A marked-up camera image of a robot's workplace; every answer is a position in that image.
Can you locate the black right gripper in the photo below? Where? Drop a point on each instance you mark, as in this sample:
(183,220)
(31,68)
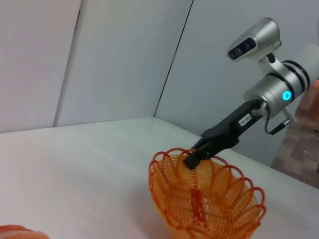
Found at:
(236,122)

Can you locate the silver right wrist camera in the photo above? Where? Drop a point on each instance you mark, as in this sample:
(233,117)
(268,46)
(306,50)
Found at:
(259,39)

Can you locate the orange striped bread loaf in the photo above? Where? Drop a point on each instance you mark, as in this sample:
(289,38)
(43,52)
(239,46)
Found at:
(20,232)

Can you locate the orange woven plastic basket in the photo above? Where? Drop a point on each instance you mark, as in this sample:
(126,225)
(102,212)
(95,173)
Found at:
(219,204)

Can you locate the metal plug on right gripper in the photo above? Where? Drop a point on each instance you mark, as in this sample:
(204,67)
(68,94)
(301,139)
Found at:
(259,110)

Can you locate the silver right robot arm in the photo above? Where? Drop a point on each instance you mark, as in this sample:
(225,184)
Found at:
(279,87)

